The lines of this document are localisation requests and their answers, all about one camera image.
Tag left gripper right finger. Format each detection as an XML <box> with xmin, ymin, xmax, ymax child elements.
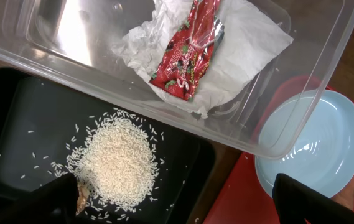
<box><xmin>272</xmin><ymin>173</ymin><xmax>354</xmax><ymax>224</ymax></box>

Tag clear plastic bin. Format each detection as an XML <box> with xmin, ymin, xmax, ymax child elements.
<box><xmin>0</xmin><ymin>0</ymin><xmax>354</xmax><ymax>159</ymax></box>

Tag black plastic tray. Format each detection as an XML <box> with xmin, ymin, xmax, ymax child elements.
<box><xmin>0</xmin><ymin>68</ymin><xmax>215</xmax><ymax>223</ymax></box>

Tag red snack wrapper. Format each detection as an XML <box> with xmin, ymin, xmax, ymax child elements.
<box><xmin>149</xmin><ymin>0</ymin><xmax>221</xmax><ymax>101</ymax></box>

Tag white rice pile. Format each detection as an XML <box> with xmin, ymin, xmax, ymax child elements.
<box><xmin>0</xmin><ymin>107</ymin><xmax>187</xmax><ymax>223</ymax></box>

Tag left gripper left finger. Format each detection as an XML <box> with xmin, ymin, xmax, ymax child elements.
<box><xmin>0</xmin><ymin>174</ymin><xmax>79</xmax><ymax>223</ymax></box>

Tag light blue plate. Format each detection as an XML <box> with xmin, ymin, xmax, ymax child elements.
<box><xmin>254</xmin><ymin>90</ymin><xmax>354</xmax><ymax>197</ymax></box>

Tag brown food scrap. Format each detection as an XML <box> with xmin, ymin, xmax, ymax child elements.
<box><xmin>76</xmin><ymin>182</ymin><xmax>90</xmax><ymax>215</ymax></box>

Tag red serving tray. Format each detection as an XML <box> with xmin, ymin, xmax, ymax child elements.
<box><xmin>203</xmin><ymin>74</ymin><xmax>354</xmax><ymax>224</ymax></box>

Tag white paper napkin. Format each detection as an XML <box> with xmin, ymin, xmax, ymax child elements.
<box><xmin>110</xmin><ymin>0</ymin><xmax>294</xmax><ymax>119</ymax></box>

